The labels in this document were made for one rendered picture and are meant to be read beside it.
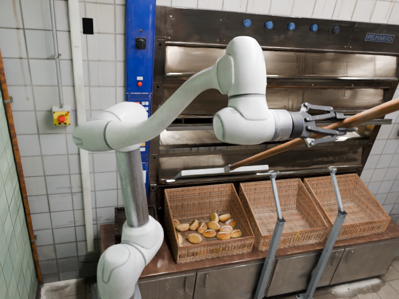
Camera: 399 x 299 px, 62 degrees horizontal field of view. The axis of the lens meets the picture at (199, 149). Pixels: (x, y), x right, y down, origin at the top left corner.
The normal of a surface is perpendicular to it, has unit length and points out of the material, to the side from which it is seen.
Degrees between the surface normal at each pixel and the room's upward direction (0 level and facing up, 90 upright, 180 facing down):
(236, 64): 68
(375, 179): 90
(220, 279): 90
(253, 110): 55
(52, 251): 90
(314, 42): 90
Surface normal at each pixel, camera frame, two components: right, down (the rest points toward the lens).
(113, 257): 0.05, -0.83
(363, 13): 0.28, 0.50
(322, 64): 0.31, 0.17
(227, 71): -0.57, 0.06
